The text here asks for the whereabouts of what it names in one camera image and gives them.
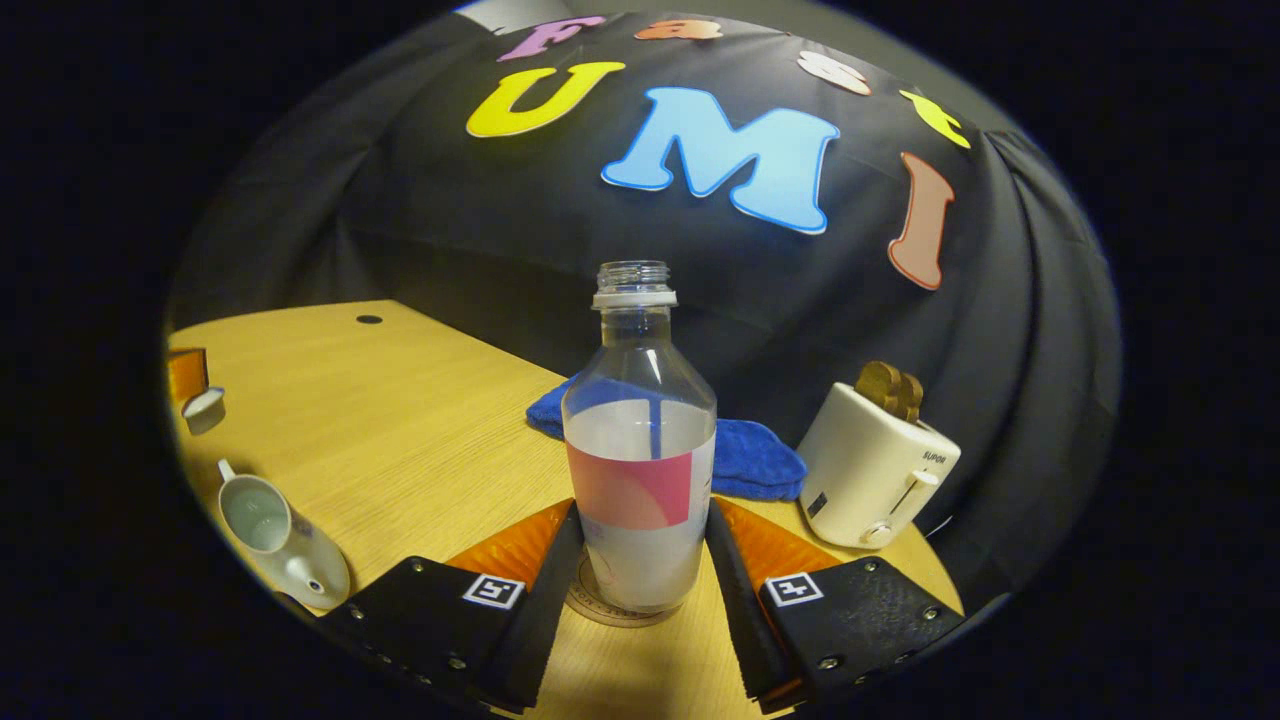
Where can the clear plastic water bottle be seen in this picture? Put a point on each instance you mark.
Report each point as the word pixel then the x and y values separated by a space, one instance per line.
pixel 640 450

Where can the white toaster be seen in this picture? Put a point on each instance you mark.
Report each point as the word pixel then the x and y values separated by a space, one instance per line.
pixel 865 470

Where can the white ceramic teacup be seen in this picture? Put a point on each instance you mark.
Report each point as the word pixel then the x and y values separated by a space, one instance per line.
pixel 300 565

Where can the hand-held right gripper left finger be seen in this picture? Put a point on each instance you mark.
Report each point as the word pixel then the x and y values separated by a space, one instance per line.
pixel 545 620

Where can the white teacup lid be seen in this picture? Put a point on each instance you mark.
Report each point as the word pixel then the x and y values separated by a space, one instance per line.
pixel 205 410

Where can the brown toast slice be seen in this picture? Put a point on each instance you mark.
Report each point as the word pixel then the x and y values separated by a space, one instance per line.
pixel 878 385
pixel 912 398

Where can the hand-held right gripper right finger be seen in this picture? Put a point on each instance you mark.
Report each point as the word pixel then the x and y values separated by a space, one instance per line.
pixel 740 620

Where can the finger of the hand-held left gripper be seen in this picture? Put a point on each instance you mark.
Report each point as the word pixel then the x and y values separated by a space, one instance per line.
pixel 187 372

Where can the black backdrop cloth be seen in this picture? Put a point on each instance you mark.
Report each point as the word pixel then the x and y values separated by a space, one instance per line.
pixel 450 230

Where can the blue towel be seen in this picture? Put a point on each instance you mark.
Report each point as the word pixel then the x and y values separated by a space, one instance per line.
pixel 755 460

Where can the round brown coaster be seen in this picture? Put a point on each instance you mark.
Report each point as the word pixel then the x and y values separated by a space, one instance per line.
pixel 600 614

